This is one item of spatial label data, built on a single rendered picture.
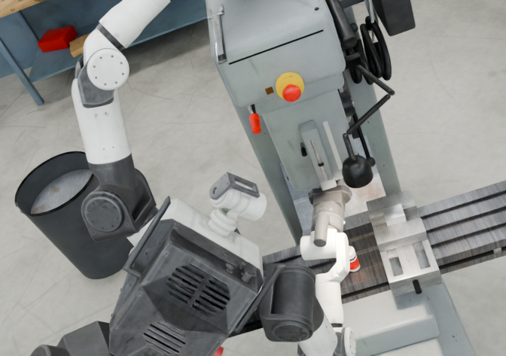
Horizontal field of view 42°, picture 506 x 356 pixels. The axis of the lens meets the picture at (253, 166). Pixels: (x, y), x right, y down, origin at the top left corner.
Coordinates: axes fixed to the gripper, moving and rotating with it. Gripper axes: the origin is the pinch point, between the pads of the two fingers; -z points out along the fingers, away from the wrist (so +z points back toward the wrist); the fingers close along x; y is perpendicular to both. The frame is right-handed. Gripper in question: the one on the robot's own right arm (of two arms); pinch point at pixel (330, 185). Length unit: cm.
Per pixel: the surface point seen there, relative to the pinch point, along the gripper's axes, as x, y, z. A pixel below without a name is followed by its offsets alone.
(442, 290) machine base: -20, 103, -34
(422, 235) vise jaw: -22.6, 23.0, 3.0
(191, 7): 166, 98, -337
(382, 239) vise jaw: -11.1, 21.4, 4.3
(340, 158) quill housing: -7.4, -16.7, 7.5
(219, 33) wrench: 6, -67, 18
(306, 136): -2.4, -30.5, 13.0
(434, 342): -21, 53, 21
